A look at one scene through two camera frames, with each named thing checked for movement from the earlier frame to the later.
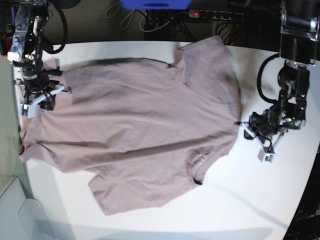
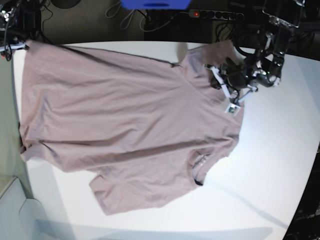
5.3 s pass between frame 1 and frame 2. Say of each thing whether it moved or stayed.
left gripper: moved
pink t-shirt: stayed
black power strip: stayed
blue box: stayed
